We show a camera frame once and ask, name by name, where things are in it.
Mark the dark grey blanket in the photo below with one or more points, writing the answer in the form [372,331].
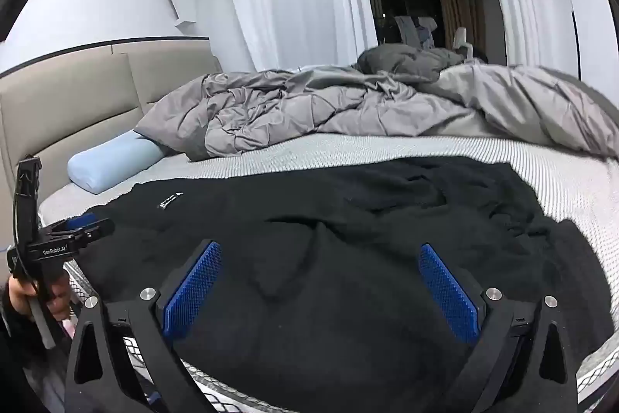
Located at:
[406,60]

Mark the grey duvet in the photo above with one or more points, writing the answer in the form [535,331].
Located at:
[300,108]

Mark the beige padded headboard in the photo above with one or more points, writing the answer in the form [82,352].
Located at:
[72,103]

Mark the black pants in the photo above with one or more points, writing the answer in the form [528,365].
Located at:
[338,248]

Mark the white chair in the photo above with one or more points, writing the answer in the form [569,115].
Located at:
[428,31]
[406,31]

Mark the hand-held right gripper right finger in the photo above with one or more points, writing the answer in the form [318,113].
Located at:
[447,292]

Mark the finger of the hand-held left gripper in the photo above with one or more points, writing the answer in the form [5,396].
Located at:
[99,230]
[80,222]

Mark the brown curtain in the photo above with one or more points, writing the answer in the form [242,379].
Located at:
[459,6]

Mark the person's left forearm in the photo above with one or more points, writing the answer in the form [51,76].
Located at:
[14,345]

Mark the person's left hand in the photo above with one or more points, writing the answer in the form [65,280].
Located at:
[60,297]

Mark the light blue pillow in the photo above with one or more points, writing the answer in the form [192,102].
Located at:
[111,161]

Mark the bed with white patterned sheet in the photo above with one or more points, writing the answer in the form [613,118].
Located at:
[338,147]

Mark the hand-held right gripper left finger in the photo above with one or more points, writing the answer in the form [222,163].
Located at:
[193,287]

